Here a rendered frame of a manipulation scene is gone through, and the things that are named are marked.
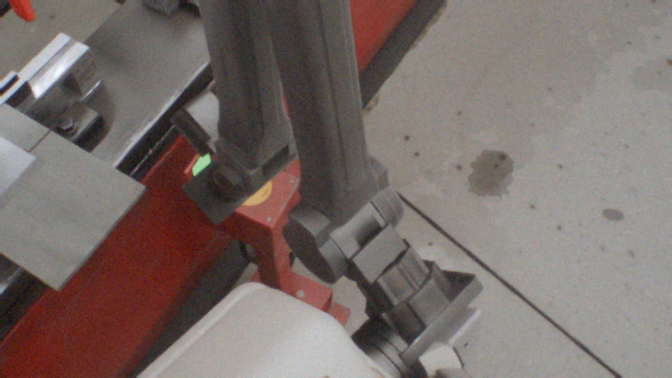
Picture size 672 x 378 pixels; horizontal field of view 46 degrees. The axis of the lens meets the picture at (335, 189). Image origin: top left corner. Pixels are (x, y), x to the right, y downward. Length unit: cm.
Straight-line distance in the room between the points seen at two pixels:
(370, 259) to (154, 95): 69
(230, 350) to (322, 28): 25
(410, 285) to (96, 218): 50
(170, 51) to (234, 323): 83
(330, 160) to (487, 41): 195
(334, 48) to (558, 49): 207
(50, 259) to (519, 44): 183
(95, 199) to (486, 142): 147
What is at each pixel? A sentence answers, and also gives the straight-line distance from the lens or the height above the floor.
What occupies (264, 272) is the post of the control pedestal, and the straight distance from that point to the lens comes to 174.
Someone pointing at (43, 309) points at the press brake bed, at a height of 74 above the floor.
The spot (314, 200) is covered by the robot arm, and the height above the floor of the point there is 130.
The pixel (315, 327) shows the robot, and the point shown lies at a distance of 59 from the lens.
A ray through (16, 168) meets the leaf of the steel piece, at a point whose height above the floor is 100.
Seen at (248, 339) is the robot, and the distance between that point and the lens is 61.
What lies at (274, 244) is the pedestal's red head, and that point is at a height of 71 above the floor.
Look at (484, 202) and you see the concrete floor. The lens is 225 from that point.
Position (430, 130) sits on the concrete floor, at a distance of 235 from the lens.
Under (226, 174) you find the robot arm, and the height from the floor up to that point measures 123.
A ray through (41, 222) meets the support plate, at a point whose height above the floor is 100.
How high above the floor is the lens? 194
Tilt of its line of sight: 61 degrees down
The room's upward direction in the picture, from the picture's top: 1 degrees clockwise
